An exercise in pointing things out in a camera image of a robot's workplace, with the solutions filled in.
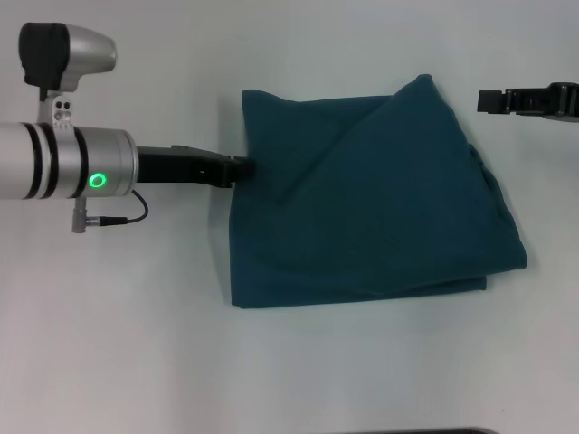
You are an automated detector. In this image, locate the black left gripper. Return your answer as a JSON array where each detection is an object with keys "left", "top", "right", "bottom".
[{"left": 135, "top": 144, "right": 259, "bottom": 190}]

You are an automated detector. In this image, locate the teal T-shirt with FREE print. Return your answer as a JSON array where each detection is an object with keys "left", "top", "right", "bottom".
[{"left": 228, "top": 74, "right": 529, "bottom": 311}]

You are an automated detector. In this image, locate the dark left arm cable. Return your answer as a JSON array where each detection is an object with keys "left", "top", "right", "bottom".
[{"left": 101, "top": 189, "right": 150, "bottom": 226}]

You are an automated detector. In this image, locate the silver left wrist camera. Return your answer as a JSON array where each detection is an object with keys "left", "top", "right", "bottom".
[{"left": 17, "top": 22, "right": 119, "bottom": 132}]

